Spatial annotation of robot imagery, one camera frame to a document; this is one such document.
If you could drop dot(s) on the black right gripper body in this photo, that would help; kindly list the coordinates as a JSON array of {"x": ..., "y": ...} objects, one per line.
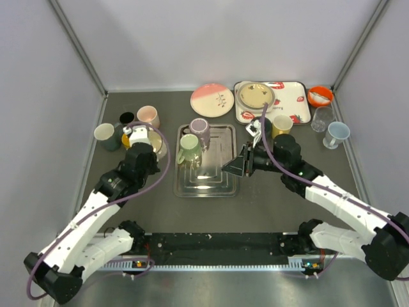
[{"x": 255, "y": 159}]

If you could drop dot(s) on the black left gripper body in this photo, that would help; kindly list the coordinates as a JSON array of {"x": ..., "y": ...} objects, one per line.
[{"x": 153, "y": 167}]

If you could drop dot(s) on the pale yellow mug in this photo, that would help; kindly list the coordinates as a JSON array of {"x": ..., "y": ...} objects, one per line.
[{"x": 281, "y": 124}]

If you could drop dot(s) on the light green mug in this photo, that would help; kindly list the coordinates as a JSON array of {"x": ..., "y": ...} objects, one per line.
[{"x": 189, "y": 149}]

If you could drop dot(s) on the pink white mug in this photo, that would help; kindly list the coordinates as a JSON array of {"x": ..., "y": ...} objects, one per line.
[{"x": 149, "y": 114}]

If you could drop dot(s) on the dark brown patterned cup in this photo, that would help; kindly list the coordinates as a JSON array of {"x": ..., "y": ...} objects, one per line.
[{"x": 126, "y": 118}]

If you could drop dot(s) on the mauve purple mug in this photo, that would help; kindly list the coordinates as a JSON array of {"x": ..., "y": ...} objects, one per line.
[{"x": 201, "y": 128}]

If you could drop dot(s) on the cream white mug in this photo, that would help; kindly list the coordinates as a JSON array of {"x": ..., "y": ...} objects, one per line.
[{"x": 158, "y": 144}]

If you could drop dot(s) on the orange yellow mug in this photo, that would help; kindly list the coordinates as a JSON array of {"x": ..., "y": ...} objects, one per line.
[{"x": 125, "y": 141}]

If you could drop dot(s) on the dark grey green mug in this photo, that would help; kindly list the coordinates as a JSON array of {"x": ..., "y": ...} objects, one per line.
[{"x": 267, "y": 126}]

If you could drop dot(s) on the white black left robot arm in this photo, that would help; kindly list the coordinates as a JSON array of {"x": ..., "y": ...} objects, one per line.
[{"x": 64, "y": 265}]

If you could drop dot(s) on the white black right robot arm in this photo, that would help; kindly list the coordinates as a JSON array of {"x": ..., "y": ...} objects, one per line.
[{"x": 375, "y": 237}]

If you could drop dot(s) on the steel mug tray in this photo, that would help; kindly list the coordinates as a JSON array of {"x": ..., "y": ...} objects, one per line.
[{"x": 204, "y": 177}]

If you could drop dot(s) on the teal mug white inside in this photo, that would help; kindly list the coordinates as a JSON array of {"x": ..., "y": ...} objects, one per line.
[{"x": 109, "y": 135}]

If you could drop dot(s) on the beige floral bowl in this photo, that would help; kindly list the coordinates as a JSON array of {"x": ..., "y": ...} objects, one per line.
[{"x": 256, "y": 96}]

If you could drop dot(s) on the strawberry pattern square tray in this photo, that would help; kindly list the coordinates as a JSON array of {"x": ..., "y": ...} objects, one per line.
[{"x": 290, "y": 100}]

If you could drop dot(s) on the pink cream round plate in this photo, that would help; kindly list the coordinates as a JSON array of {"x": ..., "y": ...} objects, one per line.
[{"x": 212, "y": 100}]

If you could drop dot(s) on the clear drinking glass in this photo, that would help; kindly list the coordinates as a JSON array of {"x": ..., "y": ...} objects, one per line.
[{"x": 323, "y": 116}]

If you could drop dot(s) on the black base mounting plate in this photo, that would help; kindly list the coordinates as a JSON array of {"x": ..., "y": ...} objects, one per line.
[{"x": 221, "y": 248}]

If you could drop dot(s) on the light blue cup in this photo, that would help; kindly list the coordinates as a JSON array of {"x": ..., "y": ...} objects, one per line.
[{"x": 336, "y": 133}]

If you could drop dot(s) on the orange bowl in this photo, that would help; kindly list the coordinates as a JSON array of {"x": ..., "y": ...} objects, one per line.
[{"x": 320, "y": 96}]

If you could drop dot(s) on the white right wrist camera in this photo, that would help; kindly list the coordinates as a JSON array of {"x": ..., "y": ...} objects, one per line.
[{"x": 254, "y": 129}]

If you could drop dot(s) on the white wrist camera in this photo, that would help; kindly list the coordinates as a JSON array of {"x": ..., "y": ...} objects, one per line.
[
  {"x": 254, "y": 129},
  {"x": 137, "y": 134}
]

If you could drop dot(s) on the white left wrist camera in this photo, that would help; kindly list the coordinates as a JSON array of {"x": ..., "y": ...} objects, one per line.
[{"x": 137, "y": 134}]

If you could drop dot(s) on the grey slotted cable duct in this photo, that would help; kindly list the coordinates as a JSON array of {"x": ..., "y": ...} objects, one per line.
[{"x": 292, "y": 265}]

